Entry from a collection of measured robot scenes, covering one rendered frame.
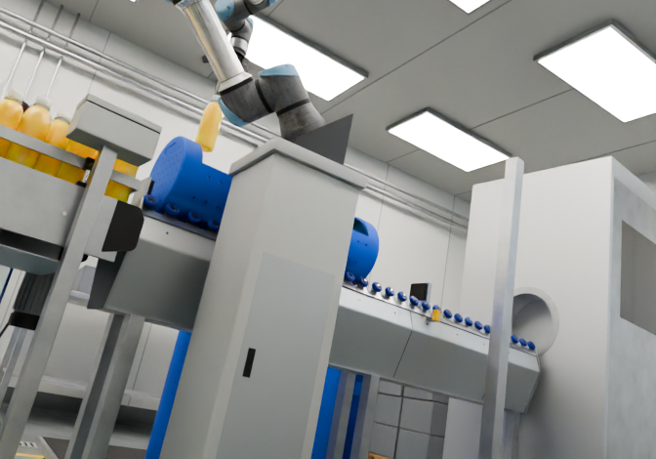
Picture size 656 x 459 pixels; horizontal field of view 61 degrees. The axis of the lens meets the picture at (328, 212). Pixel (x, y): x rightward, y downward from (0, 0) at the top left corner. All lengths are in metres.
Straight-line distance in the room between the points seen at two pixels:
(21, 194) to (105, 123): 0.26
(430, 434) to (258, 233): 3.71
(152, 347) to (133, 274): 3.70
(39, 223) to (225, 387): 0.61
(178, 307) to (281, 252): 0.45
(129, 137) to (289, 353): 0.69
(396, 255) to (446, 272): 0.83
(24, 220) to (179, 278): 0.48
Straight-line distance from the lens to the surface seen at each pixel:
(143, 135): 1.55
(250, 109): 1.78
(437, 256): 7.29
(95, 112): 1.52
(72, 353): 5.28
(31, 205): 1.55
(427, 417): 5.01
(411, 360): 2.41
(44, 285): 2.03
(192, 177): 1.80
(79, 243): 1.48
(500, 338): 2.45
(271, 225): 1.50
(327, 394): 2.94
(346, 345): 2.16
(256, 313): 1.45
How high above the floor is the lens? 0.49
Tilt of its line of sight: 18 degrees up
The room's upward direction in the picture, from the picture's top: 11 degrees clockwise
